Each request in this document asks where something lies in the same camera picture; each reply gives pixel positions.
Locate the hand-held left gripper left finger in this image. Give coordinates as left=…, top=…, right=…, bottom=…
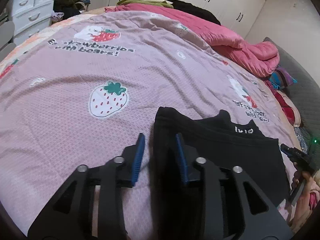
left=27, top=132, right=146, bottom=240

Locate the black shirt with orange sleeves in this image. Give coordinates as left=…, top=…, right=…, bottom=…
left=150, top=106, right=292, bottom=240

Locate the pink strawberry print bedspread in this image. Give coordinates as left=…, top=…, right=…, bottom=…
left=0, top=7, right=303, bottom=240

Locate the pile of dark clothes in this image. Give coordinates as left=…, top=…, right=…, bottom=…
left=51, top=0, right=94, bottom=22

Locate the pink quilt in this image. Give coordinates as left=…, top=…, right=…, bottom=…
left=105, top=5, right=280, bottom=75

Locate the white drawer cabinet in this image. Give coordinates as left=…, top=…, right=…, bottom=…
left=6, top=0, right=55, bottom=45

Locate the blue and purple cloth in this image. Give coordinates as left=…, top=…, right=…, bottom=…
left=269, top=65, right=298, bottom=90

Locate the colourful striped pillow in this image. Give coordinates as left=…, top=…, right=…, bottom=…
left=265, top=80, right=303, bottom=125

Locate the green blanket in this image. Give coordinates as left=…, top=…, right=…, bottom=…
left=117, top=0, right=174, bottom=8

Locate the black cloth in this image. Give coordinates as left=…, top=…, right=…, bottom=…
left=140, top=0, right=222, bottom=25

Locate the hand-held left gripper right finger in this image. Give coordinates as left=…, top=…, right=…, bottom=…
left=175, top=133, right=293, bottom=240

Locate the white wardrobe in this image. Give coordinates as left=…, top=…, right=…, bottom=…
left=141, top=0, right=272, bottom=38

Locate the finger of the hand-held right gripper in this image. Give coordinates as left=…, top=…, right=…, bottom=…
left=280, top=144, right=313, bottom=172

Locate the person's right hand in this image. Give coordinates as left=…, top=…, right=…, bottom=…
left=291, top=162, right=313, bottom=189

